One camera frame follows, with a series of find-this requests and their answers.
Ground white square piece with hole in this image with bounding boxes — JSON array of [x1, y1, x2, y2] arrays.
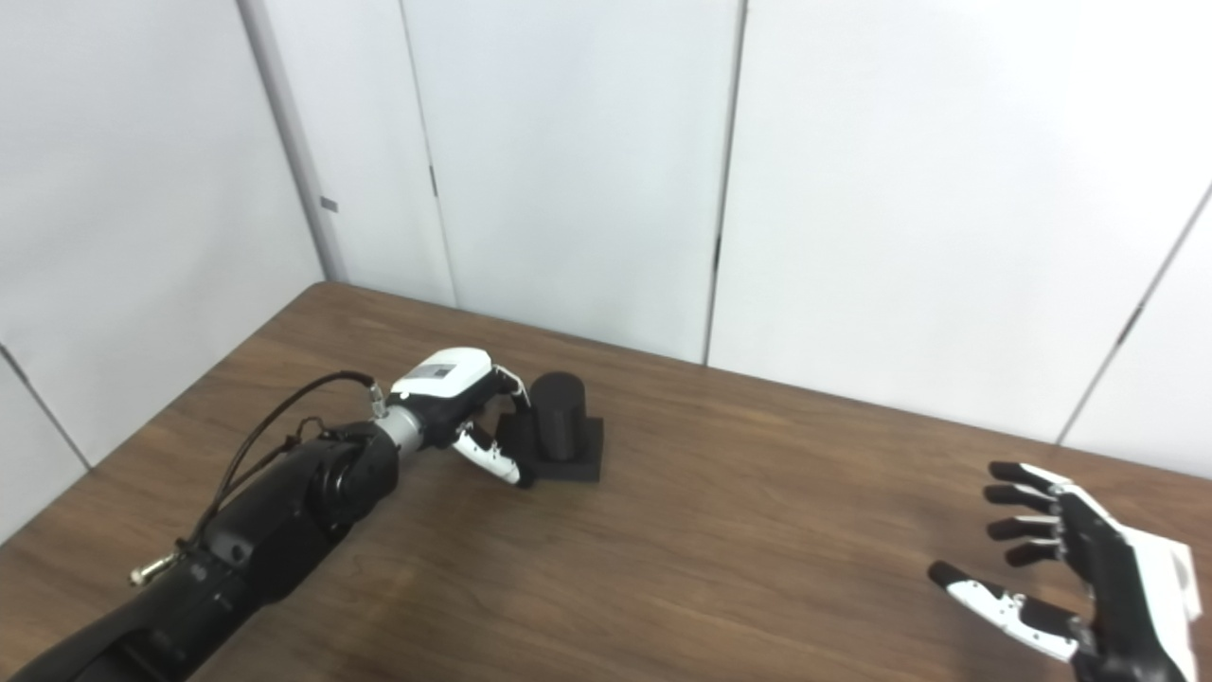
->
[[1132, 530, 1202, 655]]

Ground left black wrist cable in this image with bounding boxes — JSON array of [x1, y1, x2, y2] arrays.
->
[[131, 370, 389, 586]]

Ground grey wall corner post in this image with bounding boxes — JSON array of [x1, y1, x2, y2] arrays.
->
[[237, 0, 349, 283]]

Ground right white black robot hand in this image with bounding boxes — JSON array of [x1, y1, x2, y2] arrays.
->
[[928, 461, 1192, 682]]

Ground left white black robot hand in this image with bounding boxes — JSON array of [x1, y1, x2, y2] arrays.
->
[[388, 348, 536, 490]]

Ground black peg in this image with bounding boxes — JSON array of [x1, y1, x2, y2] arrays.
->
[[499, 371, 605, 484]]

